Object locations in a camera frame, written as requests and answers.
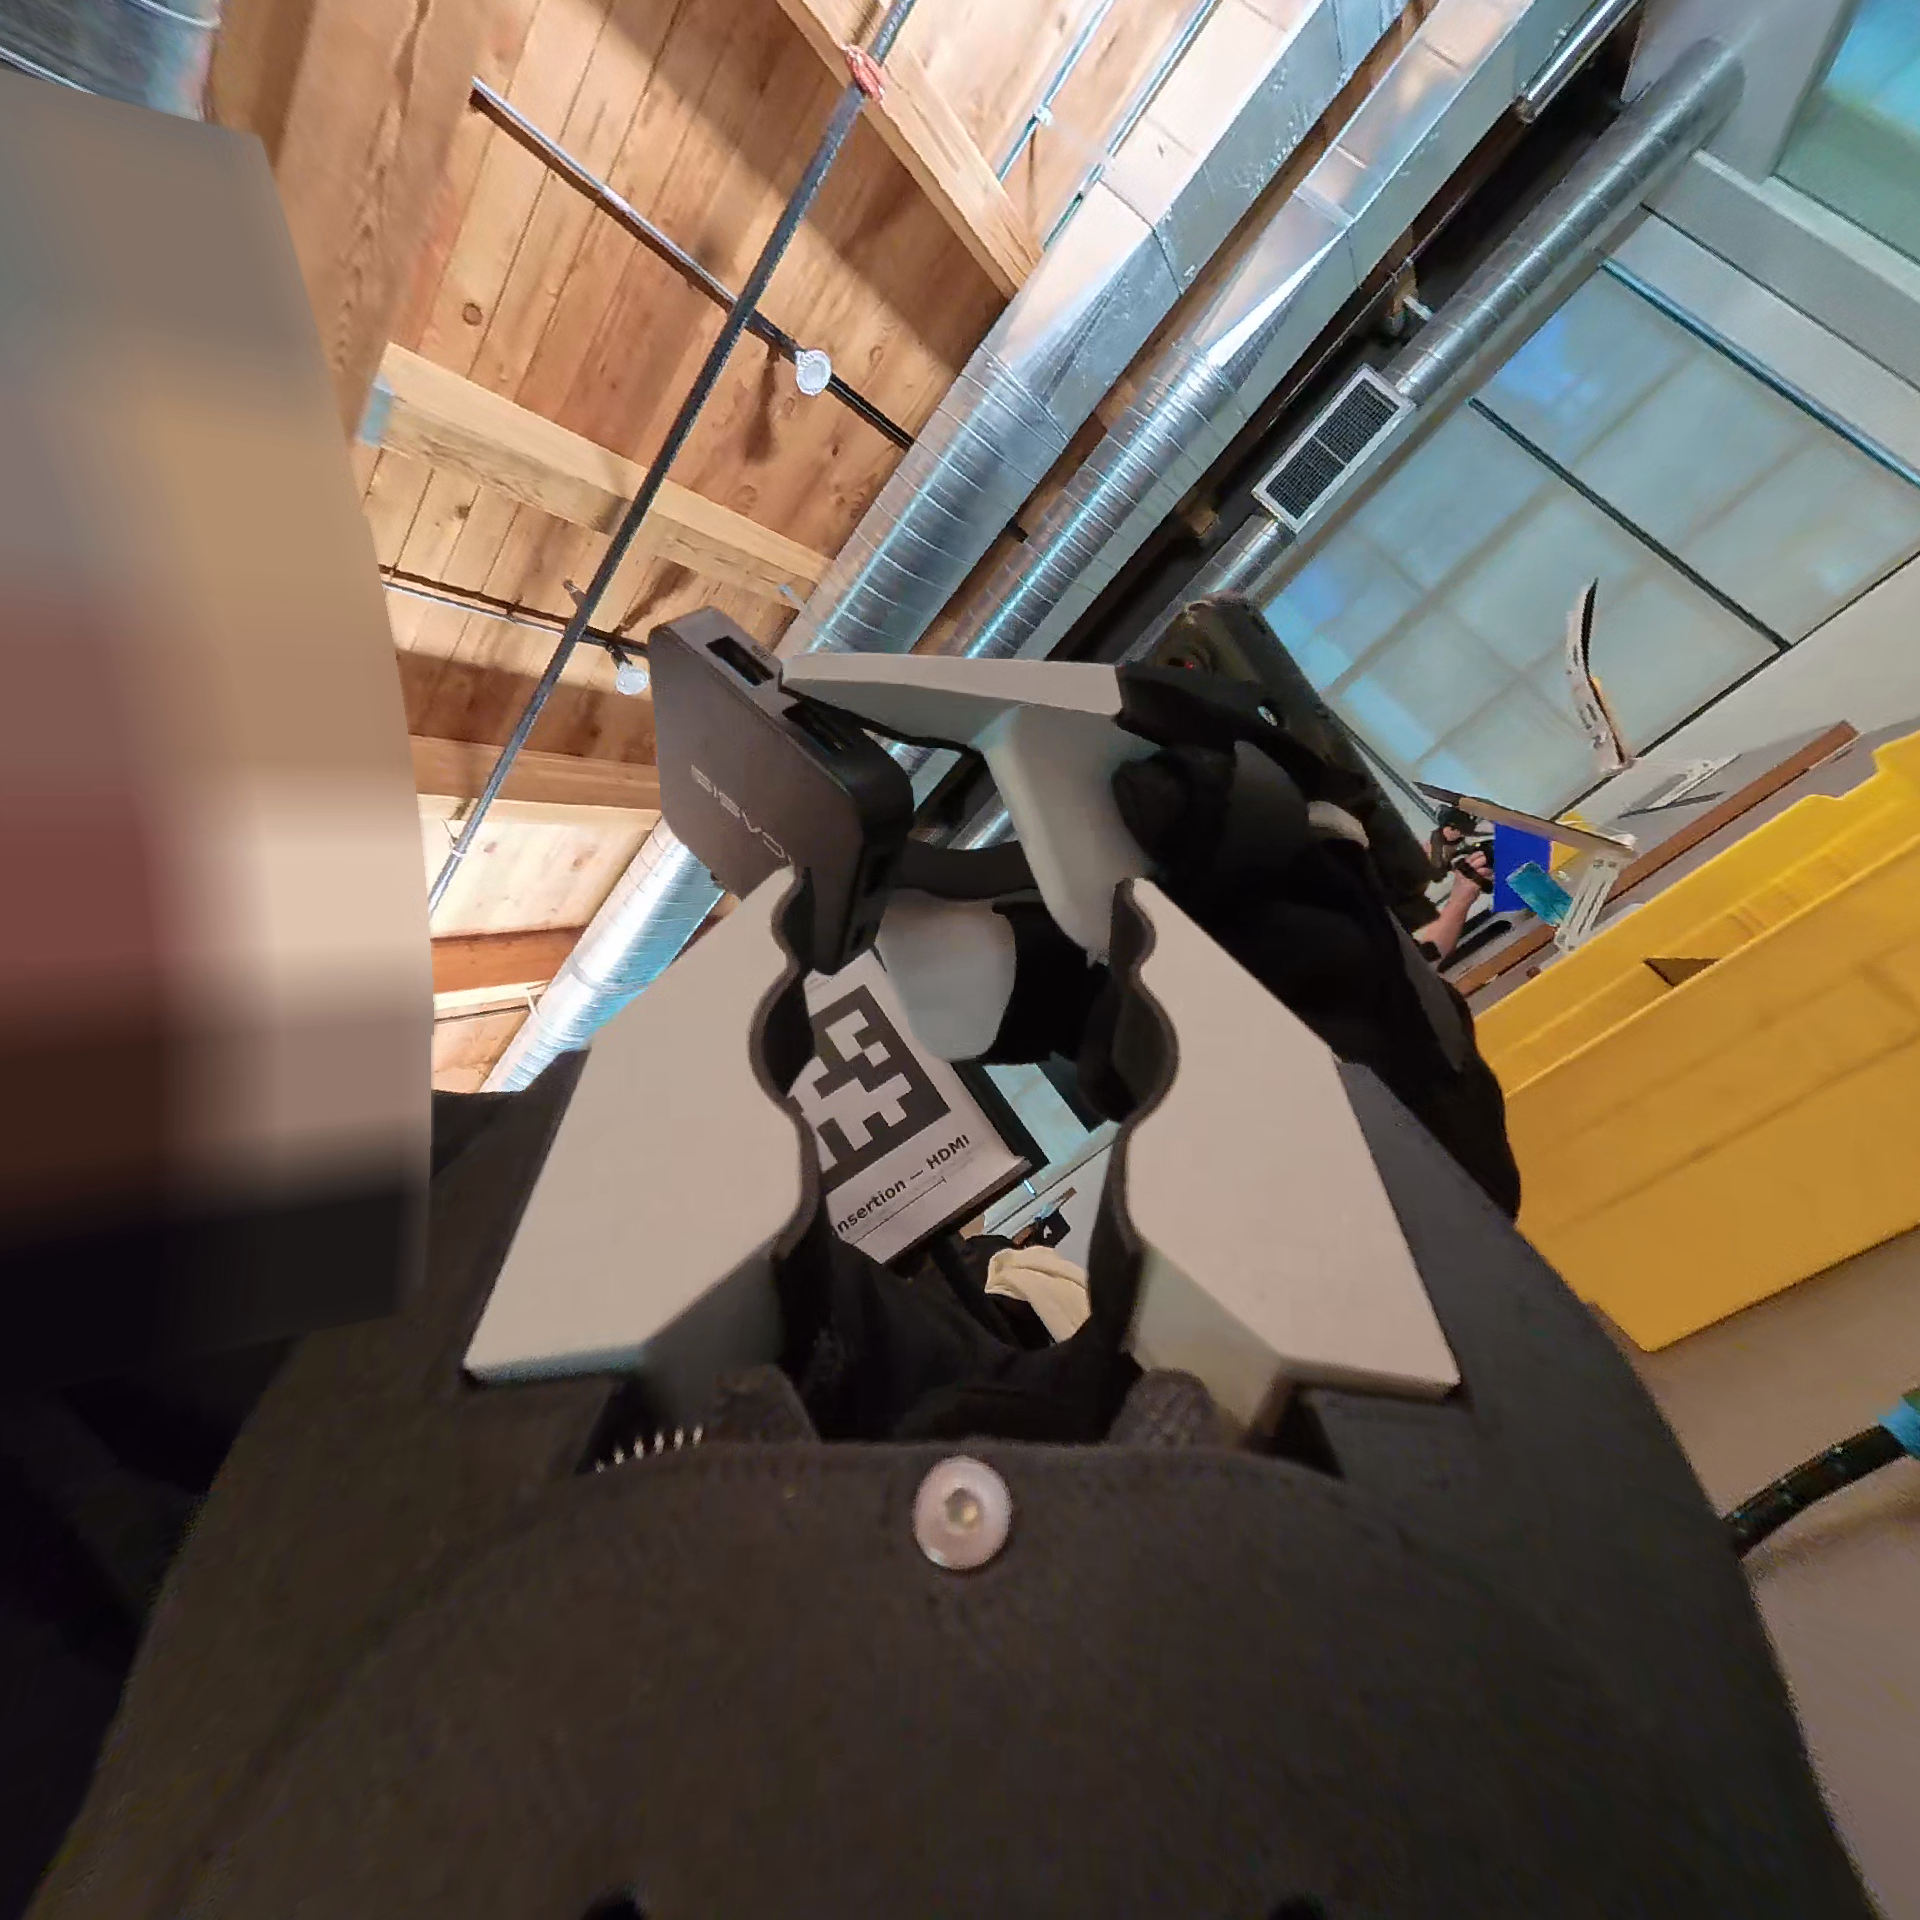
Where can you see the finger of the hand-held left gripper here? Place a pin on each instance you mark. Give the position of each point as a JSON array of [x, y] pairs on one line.
[[1051, 782]]

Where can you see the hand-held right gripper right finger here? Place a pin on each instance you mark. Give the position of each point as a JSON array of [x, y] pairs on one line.
[[1291, 1215]]

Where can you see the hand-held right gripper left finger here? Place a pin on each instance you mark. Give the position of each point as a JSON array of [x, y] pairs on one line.
[[628, 1187]]

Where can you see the black hub adapter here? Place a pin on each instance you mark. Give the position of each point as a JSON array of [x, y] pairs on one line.
[[751, 795]]

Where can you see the person's left hand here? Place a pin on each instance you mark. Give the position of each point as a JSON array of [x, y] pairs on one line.
[[1291, 900]]

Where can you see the white vent grille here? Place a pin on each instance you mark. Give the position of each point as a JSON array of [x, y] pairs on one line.
[[1332, 447]]

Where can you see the white cloth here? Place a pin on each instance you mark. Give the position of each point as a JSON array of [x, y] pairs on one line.
[[1034, 1290]]

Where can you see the white printed tag card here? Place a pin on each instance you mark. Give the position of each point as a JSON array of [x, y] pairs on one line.
[[898, 1112]]

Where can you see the white curved stand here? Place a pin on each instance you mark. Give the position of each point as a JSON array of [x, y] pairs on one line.
[[1589, 676]]

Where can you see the white desk stand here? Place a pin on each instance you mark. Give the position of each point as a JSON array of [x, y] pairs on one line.
[[1577, 864]]

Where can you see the small ceiling spotlight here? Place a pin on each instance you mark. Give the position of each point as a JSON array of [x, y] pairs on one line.
[[628, 676], [810, 371]]

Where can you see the yellow plastic bin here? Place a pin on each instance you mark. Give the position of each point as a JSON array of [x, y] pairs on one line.
[[1724, 1082]]

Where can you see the black ceiling pipe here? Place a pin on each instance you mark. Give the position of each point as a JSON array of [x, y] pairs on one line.
[[707, 389]]

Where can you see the black lighting track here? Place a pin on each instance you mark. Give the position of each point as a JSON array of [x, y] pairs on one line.
[[658, 250]]

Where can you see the large silver spiral duct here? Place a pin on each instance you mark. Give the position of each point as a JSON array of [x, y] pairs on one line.
[[959, 451]]

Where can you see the thin silver spiral duct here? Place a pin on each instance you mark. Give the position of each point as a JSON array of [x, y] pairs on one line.
[[1577, 242]]

